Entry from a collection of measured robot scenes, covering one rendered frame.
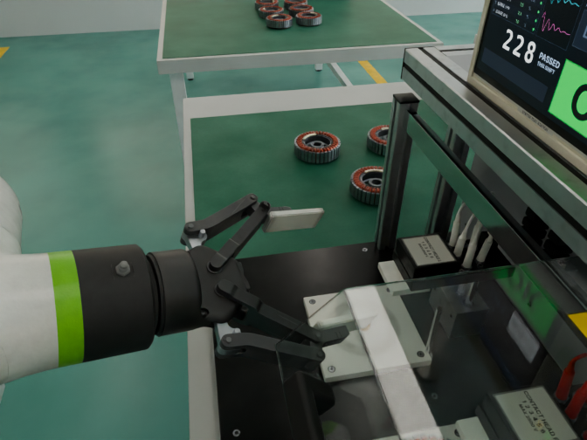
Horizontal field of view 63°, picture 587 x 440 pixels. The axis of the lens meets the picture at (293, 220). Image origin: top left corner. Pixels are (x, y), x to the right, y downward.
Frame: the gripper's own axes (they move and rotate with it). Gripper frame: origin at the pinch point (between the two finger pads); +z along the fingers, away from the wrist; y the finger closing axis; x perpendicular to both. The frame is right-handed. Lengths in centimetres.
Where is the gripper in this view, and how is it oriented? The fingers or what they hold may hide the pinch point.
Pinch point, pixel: (334, 266)
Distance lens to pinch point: 52.9
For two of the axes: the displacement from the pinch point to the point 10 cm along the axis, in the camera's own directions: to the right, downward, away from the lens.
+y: 3.7, 7.8, -5.1
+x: 3.5, -6.2, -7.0
